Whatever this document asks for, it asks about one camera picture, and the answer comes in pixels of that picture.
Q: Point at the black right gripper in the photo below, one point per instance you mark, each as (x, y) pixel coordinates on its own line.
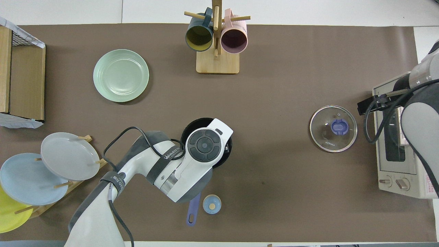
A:
(373, 104)

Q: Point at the glass lid with purple knob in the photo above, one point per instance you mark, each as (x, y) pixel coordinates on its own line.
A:
(339, 127)

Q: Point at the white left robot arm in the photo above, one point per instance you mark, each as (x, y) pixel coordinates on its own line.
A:
(204, 145)

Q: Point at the light green plate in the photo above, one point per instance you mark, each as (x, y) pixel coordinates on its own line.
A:
(120, 75)

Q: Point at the grey plate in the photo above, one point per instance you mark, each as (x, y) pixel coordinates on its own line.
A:
(68, 156)

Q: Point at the wooden plate rack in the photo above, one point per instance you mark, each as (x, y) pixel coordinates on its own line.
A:
(37, 210)

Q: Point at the light blue plate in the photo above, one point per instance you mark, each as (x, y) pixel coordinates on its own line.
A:
(27, 180)

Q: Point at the yellow plate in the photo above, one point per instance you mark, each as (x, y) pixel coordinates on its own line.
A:
(8, 216)

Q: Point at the beige toaster oven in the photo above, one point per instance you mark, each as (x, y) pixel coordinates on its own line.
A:
(391, 171)

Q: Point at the brown table mat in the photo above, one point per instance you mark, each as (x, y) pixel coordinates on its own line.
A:
(291, 85)

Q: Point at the pink ribbed mug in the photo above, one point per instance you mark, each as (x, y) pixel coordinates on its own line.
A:
(234, 41)

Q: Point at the wooden mug tree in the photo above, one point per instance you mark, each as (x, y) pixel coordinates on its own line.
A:
(217, 65)

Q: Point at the dark teal mug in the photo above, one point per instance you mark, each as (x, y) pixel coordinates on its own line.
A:
(199, 36)

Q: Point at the white crumpled plastic sheet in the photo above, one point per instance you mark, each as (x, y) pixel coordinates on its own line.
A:
(24, 34)
(19, 121)

